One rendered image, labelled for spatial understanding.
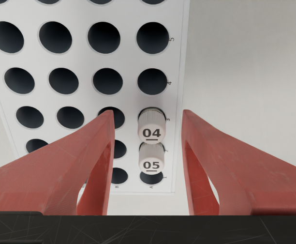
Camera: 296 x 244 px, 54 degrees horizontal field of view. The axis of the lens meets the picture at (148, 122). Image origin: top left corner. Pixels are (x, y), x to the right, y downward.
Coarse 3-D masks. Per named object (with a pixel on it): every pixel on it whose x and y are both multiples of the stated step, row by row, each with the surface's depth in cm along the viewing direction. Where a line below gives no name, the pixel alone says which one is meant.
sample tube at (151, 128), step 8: (144, 112) 15; (152, 112) 13; (160, 112) 13; (144, 120) 13; (152, 120) 12; (160, 120) 13; (144, 128) 12; (152, 128) 12; (160, 128) 12; (144, 136) 13; (152, 136) 13; (160, 136) 13
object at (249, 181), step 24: (192, 120) 11; (192, 144) 10; (216, 144) 8; (240, 144) 8; (192, 168) 11; (216, 168) 7; (240, 168) 6; (264, 168) 6; (288, 168) 6; (192, 192) 11; (240, 192) 6; (264, 192) 5; (288, 192) 5
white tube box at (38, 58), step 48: (0, 0) 11; (48, 0) 11; (96, 0) 11; (144, 0) 11; (0, 48) 12; (48, 48) 12; (96, 48) 12; (144, 48) 12; (0, 96) 13; (48, 96) 13; (96, 96) 13; (144, 96) 13; (144, 192) 16
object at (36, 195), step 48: (48, 144) 8; (96, 144) 9; (0, 192) 5; (48, 192) 6; (96, 192) 11; (0, 240) 5; (48, 240) 5; (96, 240) 5; (144, 240) 5; (192, 240) 5; (240, 240) 5; (288, 240) 5
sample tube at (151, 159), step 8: (144, 144) 14; (152, 144) 14; (160, 144) 14; (144, 152) 14; (152, 152) 14; (160, 152) 14; (144, 160) 14; (152, 160) 14; (160, 160) 14; (144, 168) 14; (152, 168) 14; (160, 168) 14
